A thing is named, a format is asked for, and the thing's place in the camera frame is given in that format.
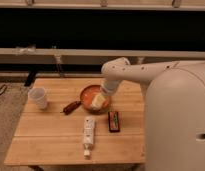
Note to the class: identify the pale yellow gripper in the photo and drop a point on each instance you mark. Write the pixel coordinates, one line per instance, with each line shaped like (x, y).
(98, 101)

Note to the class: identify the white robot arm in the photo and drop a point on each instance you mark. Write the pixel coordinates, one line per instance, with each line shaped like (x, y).
(174, 110)

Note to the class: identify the orange bowl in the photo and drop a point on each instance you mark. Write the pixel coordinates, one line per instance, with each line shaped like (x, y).
(87, 95)

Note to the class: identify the dark red rectangular box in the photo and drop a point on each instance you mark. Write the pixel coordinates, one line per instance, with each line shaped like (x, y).
(113, 121)

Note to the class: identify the white remote control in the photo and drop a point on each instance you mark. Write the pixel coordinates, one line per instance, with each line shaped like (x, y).
(88, 135)

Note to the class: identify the wooden table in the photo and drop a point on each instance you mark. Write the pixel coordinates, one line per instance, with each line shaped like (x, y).
(51, 138)

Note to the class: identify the white paper cup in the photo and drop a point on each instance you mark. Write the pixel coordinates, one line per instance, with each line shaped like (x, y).
(38, 96)

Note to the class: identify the brown handled tool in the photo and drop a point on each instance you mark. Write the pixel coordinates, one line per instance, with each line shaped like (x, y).
(71, 107)

